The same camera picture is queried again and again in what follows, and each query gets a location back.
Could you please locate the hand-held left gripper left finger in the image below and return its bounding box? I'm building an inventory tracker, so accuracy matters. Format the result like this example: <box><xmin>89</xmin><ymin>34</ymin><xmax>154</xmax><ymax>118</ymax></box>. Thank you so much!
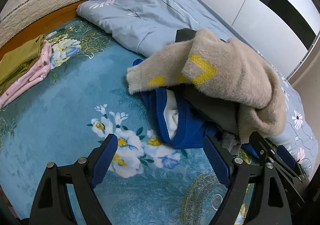
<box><xmin>29</xmin><ymin>134</ymin><xmax>118</xmax><ymax>225</ymax></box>

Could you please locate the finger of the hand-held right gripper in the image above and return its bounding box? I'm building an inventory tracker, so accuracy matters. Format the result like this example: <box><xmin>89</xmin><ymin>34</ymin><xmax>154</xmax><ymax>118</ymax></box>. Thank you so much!
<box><xmin>249</xmin><ymin>131</ymin><xmax>278</xmax><ymax>166</ymax></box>
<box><xmin>274</xmin><ymin>144</ymin><xmax>311</xmax><ymax>207</ymax></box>

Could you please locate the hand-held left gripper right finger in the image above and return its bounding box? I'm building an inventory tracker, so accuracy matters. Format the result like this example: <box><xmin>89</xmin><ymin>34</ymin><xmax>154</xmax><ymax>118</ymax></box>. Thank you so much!
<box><xmin>203</xmin><ymin>134</ymin><xmax>293</xmax><ymax>225</ymax></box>

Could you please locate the beige fuzzy printed sweater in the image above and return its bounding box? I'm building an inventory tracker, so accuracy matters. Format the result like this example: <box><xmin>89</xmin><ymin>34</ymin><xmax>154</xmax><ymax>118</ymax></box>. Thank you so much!
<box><xmin>126</xmin><ymin>27</ymin><xmax>287</xmax><ymax>144</ymax></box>

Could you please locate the grey cloth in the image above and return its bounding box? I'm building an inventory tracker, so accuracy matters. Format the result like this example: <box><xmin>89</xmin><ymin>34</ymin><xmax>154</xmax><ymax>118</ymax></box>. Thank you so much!
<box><xmin>221</xmin><ymin>132</ymin><xmax>242</xmax><ymax>157</ymax></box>

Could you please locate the blue garment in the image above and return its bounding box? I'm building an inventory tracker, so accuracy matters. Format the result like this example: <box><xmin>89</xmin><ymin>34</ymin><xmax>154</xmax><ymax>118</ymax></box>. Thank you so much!
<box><xmin>132</xmin><ymin>58</ymin><xmax>225</xmax><ymax>150</ymax></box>

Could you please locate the dark garment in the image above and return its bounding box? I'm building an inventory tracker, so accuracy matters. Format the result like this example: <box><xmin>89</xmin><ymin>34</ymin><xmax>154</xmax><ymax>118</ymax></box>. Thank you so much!
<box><xmin>175</xmin><ymin>28</ymin><xmax>242</xmax><ymax>140</ymax></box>

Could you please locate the white garment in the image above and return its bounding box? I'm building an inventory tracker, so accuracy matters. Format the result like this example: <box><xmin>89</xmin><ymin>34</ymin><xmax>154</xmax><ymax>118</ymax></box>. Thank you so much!
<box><xmin>163</xmin><ymin>89</ymin><xmax>182</xmax><ymax>140</ymax></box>

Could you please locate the teal floral blanket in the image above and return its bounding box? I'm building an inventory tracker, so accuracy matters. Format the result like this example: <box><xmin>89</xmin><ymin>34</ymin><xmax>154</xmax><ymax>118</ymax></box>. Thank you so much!
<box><xmin>0</xmin><ymin>19</ymin><xmax>275</xmax><ymax>225</ymax></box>

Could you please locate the pink folded garment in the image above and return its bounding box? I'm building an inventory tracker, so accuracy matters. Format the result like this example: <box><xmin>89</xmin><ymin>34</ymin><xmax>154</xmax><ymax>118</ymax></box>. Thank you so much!
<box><xmin>0</xmin><ymin>40</ymin><xmax>52</xmax><ymax>110</ymax></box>

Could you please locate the olive green folded garment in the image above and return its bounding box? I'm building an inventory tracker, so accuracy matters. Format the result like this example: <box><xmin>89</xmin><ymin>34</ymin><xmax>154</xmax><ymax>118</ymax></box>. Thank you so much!
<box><xmin>0</xmin><ymin>34</ymin><xmax>48</xmax><ymax>93</ymax></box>

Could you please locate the grey-blue floral duvet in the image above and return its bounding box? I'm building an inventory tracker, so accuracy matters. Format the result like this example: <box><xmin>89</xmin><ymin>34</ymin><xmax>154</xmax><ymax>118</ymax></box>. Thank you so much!
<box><xmin>76</xmin><ymin>0</ymin><xmax>317</xmax><ymax>173</ymax></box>

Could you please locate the wooden bed frame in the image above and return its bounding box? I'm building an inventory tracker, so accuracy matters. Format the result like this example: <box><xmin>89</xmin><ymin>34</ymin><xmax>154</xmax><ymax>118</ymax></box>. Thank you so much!
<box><xmin>0</xmin><ymin>2</ymin><xmax>87</xmax><ymax>62</ymax></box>

